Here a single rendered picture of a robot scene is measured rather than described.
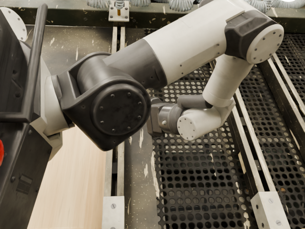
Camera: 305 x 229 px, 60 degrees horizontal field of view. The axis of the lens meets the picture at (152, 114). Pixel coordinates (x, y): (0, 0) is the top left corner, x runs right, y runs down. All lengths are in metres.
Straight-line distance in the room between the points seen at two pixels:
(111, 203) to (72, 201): 0.14
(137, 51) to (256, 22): 0.19
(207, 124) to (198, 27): 0.28
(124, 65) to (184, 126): 0.28
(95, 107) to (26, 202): 0.17
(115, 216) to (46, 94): 0.48
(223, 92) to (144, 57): 0.24
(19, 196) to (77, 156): 0.57
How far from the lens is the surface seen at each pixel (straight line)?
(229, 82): 0.58
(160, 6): 1.54
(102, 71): 0.40
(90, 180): 0.91
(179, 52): 0.43
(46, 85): 0.42
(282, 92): 1.26
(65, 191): 0.91
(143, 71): 0.41
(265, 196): 0.92
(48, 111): 0.41
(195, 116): 0.64
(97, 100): 0.36
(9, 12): 0.56
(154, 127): 0.80
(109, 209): 0.81
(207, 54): 0.46
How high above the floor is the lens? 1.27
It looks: level
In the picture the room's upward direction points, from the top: straight up
